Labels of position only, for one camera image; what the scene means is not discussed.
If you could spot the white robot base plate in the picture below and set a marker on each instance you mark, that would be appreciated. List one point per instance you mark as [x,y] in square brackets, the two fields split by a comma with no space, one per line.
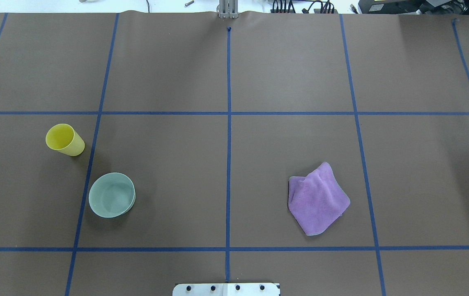
[227,289]

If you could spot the mint green bowl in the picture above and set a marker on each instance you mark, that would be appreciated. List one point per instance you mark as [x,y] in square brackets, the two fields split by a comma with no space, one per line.
[112,195]

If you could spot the aluminium frame post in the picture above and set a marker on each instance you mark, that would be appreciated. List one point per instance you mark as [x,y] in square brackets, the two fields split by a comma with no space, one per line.
[228,9]

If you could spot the yellow plastic cup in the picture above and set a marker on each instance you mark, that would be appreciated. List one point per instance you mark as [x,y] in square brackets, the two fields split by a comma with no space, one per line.
[64,139]

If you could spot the purple cloth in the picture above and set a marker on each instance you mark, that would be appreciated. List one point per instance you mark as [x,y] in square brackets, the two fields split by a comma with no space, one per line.
[316,200]

